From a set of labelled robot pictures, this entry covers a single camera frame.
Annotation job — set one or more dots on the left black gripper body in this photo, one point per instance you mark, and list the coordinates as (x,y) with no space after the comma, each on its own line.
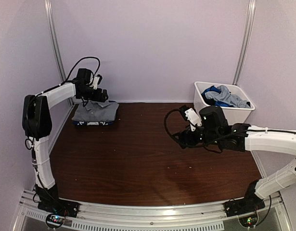
(91,96)

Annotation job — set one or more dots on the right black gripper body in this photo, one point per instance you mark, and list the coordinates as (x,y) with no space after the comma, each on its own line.
(186,134)

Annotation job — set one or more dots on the grey garment pile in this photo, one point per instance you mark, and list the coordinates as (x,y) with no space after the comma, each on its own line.
(96,112)

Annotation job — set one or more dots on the blue t-shirt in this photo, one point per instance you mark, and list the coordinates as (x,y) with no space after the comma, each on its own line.
(83,123)

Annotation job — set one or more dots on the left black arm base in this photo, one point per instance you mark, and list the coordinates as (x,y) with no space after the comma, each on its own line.
(49,201)

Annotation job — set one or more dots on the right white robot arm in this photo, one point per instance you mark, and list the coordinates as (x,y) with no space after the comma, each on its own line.
(210,127)

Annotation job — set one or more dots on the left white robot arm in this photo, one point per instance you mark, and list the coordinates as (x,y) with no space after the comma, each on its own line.
(37,122)

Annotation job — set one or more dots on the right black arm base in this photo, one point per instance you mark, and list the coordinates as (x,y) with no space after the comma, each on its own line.
(249,203)

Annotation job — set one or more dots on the white plastic laundry bin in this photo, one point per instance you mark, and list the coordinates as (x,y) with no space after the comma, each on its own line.
(233,115)

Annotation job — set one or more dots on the blue garment in bin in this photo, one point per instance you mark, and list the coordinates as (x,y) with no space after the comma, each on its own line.
(210,100)

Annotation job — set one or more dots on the light grey-blue garment in bin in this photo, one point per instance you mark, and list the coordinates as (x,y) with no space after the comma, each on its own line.
(227,97)

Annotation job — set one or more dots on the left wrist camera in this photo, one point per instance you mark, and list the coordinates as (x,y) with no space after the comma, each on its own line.
(95,81)

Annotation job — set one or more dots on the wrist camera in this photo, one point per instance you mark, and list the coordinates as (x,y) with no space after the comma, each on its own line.
(193,118)
(95,81)

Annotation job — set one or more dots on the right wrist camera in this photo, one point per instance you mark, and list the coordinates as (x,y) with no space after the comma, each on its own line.
(193,118)

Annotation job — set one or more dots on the left aluminium frame post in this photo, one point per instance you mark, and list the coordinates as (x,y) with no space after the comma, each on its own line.
(54,39)

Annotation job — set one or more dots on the aluminium frame post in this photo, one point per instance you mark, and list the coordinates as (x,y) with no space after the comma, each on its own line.
(250,16)
(54,39)

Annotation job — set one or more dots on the aluminium front rail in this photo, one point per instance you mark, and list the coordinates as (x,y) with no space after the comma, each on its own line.
(197,217)

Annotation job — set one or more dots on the right aluminium frame post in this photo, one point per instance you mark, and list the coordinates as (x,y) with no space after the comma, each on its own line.
(250,16)

